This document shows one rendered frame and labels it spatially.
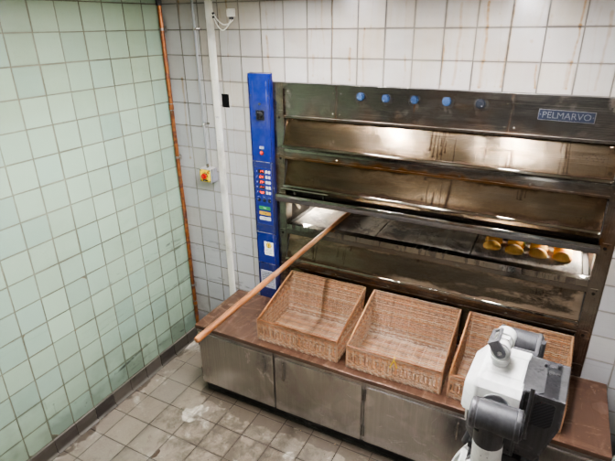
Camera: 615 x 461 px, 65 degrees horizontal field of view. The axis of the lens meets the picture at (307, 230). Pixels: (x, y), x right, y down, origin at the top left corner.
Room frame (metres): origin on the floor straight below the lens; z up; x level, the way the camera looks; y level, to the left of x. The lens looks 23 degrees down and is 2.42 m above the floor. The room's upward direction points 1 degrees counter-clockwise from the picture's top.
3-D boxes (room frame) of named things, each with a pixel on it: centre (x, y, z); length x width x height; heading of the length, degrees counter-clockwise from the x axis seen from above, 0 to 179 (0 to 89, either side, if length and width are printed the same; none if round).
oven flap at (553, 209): (2.60, -0.66, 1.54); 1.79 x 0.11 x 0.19; 63
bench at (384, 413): (2.39, -0.43, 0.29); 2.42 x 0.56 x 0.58; 63
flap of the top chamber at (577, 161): (2.60, -0.66, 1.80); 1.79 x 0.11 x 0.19; 63
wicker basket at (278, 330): (2.62, -0.03, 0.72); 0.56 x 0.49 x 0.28; 63
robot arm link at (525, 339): (1.47, -0.79, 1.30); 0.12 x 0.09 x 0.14; 58
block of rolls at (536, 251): (2.72, -1.38, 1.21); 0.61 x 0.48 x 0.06; 153
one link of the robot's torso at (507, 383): (1.27, -0.69, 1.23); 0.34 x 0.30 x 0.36; 149
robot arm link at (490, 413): (1.10, -0.56, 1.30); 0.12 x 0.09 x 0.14; 59
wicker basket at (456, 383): (2.08, -1.08, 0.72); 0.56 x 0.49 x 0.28; 61
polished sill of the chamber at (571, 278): (2.62, -0.67, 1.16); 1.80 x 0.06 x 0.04; 63
